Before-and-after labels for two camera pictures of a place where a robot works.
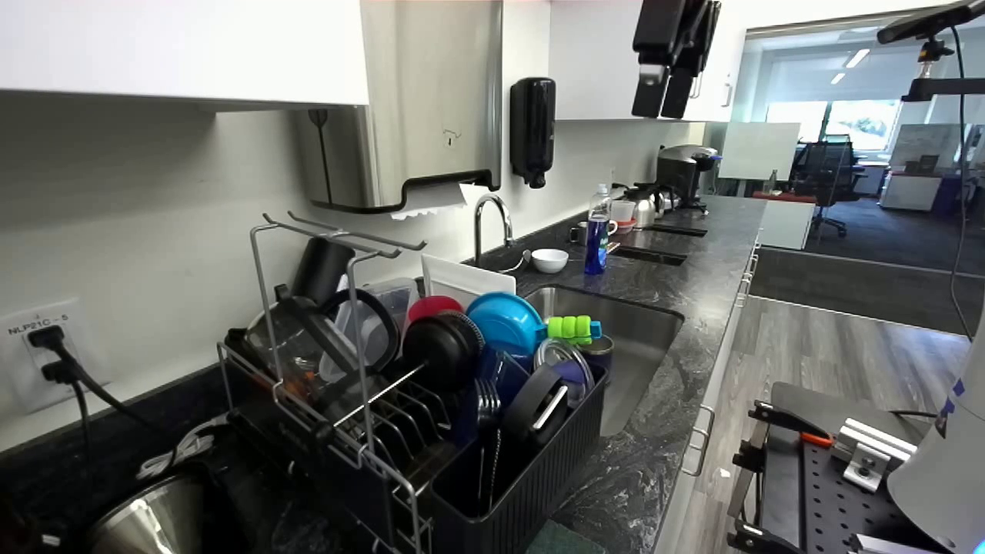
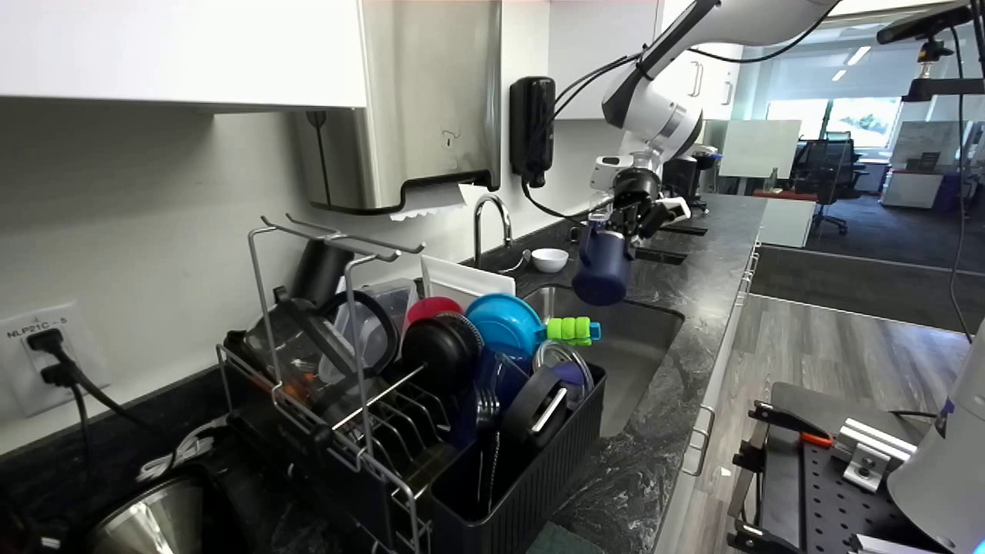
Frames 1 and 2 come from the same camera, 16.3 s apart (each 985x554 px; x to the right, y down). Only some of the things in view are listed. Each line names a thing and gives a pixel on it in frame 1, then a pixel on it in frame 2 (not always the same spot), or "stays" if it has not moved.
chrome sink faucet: x=478 y=225 stays
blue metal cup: x=599 y=351 → x=605 y=264
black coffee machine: x=679 y=174 stays
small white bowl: x=549 y=260 stays
